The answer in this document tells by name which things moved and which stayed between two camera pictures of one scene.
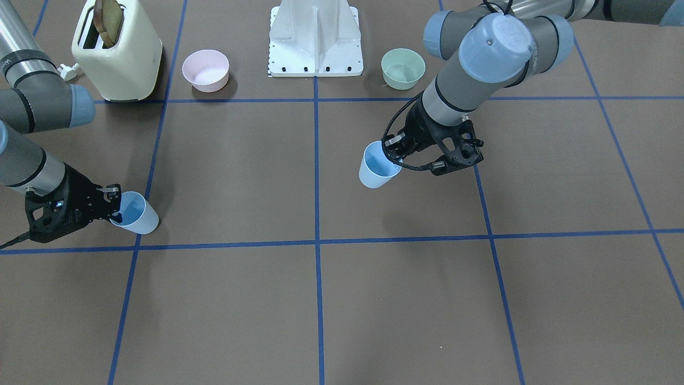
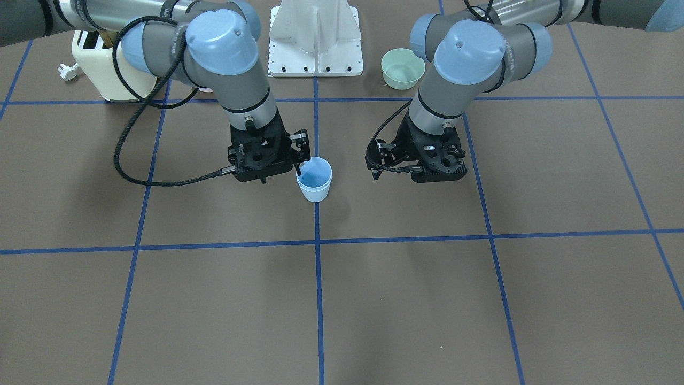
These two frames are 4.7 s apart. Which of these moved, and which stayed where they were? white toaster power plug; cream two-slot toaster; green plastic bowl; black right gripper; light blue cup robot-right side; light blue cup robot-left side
Moved: light blue cup robot-left side; light blue cup robot-right side; black right gripper
Stayed: white toaster power plug; cream two-slot toaster; green plastic bowl
